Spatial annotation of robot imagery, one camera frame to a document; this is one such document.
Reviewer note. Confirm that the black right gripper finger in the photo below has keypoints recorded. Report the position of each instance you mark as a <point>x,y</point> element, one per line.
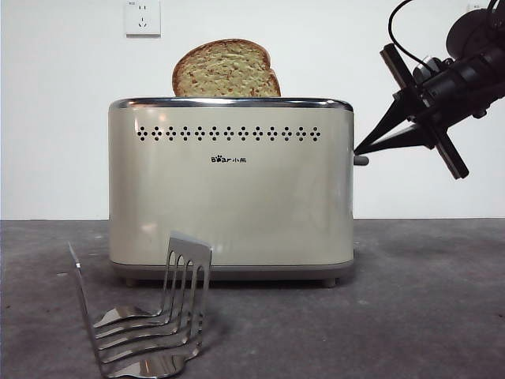
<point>390,116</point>
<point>414,136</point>

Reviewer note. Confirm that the grey toaster lever knob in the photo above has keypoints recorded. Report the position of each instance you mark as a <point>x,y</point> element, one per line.
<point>362,161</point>

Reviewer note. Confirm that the brown-crusted bread slice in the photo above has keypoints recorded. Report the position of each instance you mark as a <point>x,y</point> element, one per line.
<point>225,73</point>

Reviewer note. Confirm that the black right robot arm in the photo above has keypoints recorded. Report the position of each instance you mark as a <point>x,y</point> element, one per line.
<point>473,67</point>

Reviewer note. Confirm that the cream two-slot toaster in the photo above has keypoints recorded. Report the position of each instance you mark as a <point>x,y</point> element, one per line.
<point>236,205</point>

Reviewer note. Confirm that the shiny metal bread rack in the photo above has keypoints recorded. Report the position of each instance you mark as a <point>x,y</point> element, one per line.
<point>189,272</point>

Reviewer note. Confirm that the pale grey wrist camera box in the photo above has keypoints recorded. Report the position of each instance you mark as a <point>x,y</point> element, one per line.
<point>424,67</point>

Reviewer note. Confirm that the white wall socket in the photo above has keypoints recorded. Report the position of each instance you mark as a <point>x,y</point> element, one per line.
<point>143,19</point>

